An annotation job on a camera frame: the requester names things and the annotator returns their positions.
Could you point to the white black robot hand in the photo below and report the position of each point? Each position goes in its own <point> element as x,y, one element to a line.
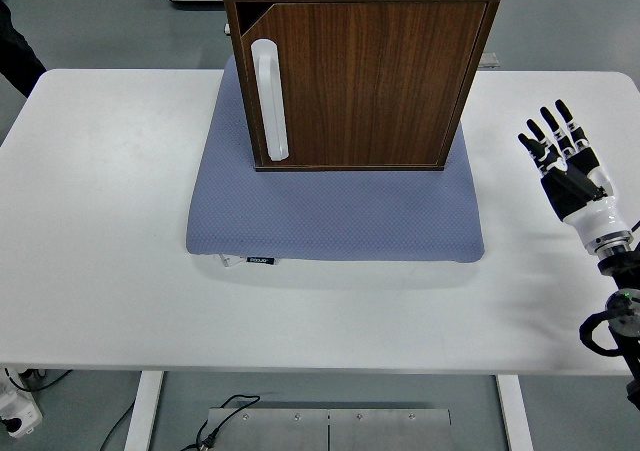
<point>590,216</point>

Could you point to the brown wooden cabinet door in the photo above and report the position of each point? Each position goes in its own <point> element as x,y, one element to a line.
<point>380,86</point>

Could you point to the white table leg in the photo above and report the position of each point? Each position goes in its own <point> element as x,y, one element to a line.
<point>142,411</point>
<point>515,411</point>

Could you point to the blue textured mat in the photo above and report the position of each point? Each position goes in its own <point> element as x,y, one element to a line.
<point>325,216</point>

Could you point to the grey metal plate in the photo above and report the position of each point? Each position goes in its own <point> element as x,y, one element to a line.
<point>390,431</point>
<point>270,431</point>

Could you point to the black mat label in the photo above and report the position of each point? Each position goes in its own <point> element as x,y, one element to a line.
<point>261,261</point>

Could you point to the white mat tag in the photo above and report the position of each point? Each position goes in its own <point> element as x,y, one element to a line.
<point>231,261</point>

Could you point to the small white knob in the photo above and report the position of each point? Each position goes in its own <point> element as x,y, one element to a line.
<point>226,29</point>

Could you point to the person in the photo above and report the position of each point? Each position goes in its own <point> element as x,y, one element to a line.
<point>17,51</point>

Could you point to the white power strip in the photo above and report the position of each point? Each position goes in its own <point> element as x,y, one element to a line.
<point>22,416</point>

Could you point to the small grey bracket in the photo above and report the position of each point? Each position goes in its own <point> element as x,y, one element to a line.
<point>490,61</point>

